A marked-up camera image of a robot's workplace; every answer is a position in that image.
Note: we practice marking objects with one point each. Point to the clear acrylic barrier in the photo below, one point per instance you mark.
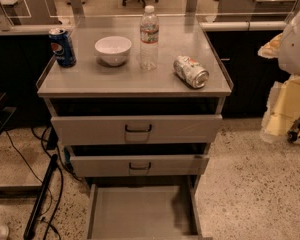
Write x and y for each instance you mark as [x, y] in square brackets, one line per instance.
[58, 12]

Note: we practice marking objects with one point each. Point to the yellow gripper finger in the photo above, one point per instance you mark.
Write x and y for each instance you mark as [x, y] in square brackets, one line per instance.
[282, 110]
[270, 49]

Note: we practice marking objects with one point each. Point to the clear plastic water bottle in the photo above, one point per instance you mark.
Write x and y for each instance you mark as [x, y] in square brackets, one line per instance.
[149, 39]

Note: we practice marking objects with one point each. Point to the middle grey drawer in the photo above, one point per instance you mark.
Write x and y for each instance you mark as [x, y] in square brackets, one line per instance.
[144, 165]

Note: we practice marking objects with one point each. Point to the white ceramic bowl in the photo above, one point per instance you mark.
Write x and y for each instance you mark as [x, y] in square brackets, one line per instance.
[113, 50]

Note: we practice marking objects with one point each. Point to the white shoe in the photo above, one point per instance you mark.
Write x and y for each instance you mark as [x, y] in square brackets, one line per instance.
[0, 232]

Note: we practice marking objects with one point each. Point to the top grey drawer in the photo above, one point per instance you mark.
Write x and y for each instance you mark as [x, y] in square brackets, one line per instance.
[158, 129]

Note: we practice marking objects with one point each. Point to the blue pepsi can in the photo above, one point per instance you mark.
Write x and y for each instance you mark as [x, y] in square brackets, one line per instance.
[62, 47]

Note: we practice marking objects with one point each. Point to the grey metal drawer cabinet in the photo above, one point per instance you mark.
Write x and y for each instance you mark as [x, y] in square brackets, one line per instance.
[94, 88]

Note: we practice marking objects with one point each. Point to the silver soda can lying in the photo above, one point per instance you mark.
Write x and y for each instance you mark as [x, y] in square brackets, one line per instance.
[191, 71]

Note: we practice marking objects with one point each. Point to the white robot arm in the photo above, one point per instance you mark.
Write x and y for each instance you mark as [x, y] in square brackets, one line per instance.
[289, 49]

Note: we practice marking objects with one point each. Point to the black bar on floor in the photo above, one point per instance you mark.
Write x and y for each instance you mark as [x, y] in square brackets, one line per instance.
[29, 232]

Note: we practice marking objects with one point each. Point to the bottom grey open drawer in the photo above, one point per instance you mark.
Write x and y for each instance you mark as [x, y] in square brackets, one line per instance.
[165, 212]

